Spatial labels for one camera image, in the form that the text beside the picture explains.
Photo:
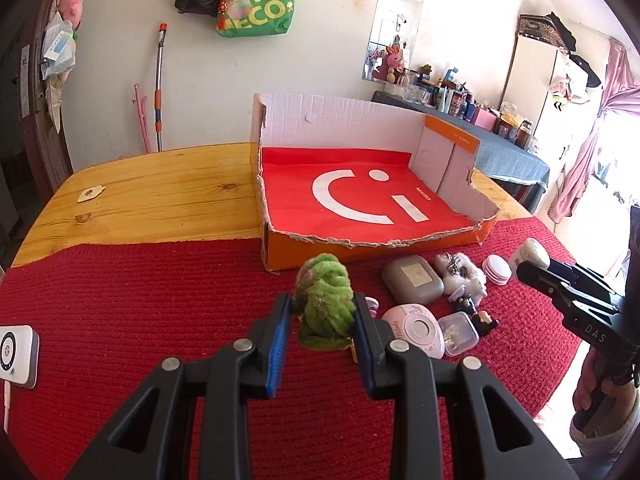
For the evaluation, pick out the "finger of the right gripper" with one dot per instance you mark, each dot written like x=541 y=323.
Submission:
x=580 y=277
x=563 y=294

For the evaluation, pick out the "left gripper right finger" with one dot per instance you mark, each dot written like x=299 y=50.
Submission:
x=491 y=435

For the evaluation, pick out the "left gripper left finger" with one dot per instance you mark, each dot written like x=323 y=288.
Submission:
x=150 y=436

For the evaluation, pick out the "white cream jar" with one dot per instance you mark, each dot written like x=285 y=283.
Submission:
x=530 y=251

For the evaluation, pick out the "white round compact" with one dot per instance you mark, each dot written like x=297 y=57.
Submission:
x=497 y=270

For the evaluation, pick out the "white fluffy plush keychain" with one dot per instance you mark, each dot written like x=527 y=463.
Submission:
x=461 y=277

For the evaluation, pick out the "green fuzzy scrunchie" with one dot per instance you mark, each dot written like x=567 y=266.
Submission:
x=324 y=304

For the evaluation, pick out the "pink yellow figurine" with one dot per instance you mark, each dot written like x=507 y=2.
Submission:
x=372 y=305

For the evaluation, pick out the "right hand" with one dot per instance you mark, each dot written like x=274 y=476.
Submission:
x=624 y=396

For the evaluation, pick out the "pink round device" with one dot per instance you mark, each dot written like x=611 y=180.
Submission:
x=417 y=325

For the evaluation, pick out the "small clear plastic box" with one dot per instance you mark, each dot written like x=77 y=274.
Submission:
x=459 y=333

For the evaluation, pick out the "dark blue figurine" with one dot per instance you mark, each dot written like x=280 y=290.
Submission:
x=483 y=323

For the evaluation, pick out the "grey earbud case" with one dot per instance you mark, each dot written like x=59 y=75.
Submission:
x=412 y=280

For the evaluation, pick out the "blue covered side table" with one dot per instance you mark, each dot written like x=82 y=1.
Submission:
x=523 y=175

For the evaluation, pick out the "red knitted cloth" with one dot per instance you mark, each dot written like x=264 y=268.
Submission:
x=191 y=361

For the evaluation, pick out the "pink box on side table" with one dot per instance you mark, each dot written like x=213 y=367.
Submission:
x=485 y=119

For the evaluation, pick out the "white wardrobe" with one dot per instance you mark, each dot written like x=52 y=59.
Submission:
x=550 y=91

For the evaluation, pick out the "pink curtain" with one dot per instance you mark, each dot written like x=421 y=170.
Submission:
x=620 y=95

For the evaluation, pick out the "orange cardboard box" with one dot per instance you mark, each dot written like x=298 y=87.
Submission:
x=361 y=180

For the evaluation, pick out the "white power bank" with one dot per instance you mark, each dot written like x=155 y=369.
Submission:
x=19 y=355

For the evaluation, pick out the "small beige sticker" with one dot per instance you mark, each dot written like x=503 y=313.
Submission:
x=90 y=193

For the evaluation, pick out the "leopard pattern bag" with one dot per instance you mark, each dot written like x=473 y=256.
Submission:
x=540 y=28

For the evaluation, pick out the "pink plush toy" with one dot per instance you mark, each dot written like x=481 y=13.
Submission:
x=389 y=64

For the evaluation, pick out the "brown wooden door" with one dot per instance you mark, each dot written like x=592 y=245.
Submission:
x=45 y=145

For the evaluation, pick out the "green tote bag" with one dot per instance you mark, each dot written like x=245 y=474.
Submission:
x=254 y=18

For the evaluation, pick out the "hanging packets on door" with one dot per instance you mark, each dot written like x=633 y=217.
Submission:
x=58 y=58

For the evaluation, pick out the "pink plush on door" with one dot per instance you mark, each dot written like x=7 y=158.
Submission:
x=71 y=11

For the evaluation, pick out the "wall mirror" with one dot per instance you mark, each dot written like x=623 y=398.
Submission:
x=393 y=32

